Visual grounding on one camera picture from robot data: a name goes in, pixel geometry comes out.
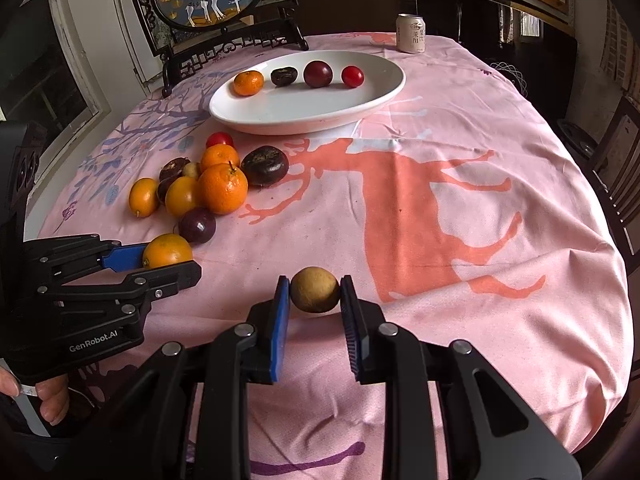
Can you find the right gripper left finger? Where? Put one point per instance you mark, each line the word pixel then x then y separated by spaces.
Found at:
pixel 250 352

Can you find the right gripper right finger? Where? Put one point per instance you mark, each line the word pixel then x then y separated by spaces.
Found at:
pixel 382 352

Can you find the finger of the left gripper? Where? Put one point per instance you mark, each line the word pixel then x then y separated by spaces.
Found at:
pixel 80 307
pixel 62 259

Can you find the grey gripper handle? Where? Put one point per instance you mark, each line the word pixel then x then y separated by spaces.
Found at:
pixel 26 406

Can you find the orange fruit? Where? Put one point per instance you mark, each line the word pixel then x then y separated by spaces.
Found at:
pixel 165 250

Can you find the dark purple cherry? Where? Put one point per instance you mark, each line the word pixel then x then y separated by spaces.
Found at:
pixel 197 226

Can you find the brown longan fruit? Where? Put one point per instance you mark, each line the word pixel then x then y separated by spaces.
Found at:
pixel 314 290

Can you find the orange kumquat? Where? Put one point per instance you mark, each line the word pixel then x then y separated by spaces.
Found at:
pixel 142 199
pixel 182 196

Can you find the large mandarin with stem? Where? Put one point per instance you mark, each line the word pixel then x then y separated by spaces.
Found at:
pixel 223 188

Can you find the large dark passion fruit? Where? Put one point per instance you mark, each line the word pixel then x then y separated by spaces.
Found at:
pixel 265 166

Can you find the person's left hand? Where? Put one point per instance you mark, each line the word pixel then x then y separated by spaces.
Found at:
pixel 53 394

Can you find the brown-marked passion fruit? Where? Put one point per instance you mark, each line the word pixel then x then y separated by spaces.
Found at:
pixel 168 174

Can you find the small tan longan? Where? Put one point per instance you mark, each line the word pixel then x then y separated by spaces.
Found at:
pixel 191 169

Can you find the small mandarin on table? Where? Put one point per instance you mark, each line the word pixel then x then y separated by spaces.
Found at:
pixel 219 154

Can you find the pink printed tablecloth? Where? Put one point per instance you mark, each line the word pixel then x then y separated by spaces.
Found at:
pixel 455 207

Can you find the red cherry tomato on table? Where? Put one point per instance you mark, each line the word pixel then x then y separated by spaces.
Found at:
pixel 219 137

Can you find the white oval plate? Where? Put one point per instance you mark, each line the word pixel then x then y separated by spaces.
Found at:
pixel 297 108

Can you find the mandarin on plate left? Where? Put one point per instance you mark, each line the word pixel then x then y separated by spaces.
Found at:
pixel 248 83

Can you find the dark passion fruit on plate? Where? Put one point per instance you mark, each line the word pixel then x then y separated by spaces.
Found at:
pixel 284 76

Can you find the red cherry tomato on plate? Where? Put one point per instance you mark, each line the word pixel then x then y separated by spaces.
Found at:
pixel 352 76

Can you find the dark red plum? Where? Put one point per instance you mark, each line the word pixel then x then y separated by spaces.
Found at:
pixel 318 74

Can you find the round deer painting screen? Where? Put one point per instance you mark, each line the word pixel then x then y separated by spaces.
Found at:
pixel 185 35

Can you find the dark wooden chair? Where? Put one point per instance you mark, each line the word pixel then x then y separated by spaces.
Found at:
pixel 613 172

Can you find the white beverage can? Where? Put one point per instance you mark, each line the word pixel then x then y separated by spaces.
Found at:
pixel 410 33

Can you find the window frame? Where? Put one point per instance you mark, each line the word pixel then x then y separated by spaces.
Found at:
pixel 46 77

